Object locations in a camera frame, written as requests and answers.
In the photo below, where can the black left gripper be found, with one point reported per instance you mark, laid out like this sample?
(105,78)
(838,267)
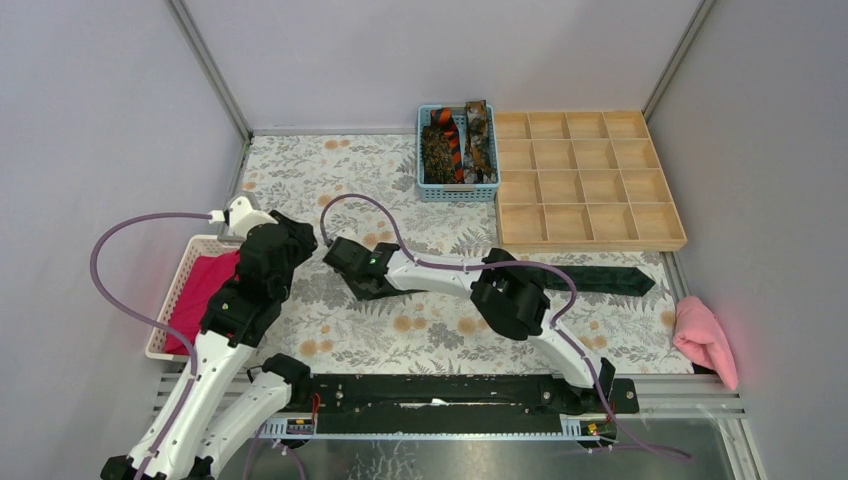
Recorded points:
(291,237)

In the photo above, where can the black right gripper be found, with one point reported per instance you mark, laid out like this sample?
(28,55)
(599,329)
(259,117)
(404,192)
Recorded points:
(361,294)

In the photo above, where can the dark green leaf tie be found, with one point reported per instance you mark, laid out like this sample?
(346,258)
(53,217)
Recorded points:
(625,281)

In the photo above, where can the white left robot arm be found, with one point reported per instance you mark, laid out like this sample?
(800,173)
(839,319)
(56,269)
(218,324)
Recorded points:
(187,440)

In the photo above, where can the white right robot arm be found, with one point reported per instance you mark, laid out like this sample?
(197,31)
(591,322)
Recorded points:
(504,290)

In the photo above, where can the red cloth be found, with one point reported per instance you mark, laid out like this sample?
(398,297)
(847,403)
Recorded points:
(205,278)

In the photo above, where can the white plastic basket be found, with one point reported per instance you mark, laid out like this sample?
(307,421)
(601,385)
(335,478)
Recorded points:
(198,246)

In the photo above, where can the light blue plastic basket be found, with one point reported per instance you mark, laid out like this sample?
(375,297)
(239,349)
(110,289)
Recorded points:
(464,192)

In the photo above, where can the black gold patterned tie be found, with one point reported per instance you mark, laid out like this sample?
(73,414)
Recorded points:
(435,157)

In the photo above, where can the orange grey floral tie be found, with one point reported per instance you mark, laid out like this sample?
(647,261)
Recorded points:
(477,163)

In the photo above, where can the orange black striped tie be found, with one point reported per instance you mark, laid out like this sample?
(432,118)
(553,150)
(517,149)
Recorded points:
(442,119)

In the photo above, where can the wooden compartment tray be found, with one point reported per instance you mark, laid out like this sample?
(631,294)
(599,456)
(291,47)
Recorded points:
(583,181)

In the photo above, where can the pink cloth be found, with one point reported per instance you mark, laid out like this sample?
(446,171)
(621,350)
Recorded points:
(700,337)

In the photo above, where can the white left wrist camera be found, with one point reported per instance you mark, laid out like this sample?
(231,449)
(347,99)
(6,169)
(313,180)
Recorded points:
(242,213)

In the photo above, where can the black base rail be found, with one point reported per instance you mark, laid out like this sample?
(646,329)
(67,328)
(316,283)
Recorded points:
(454,404)

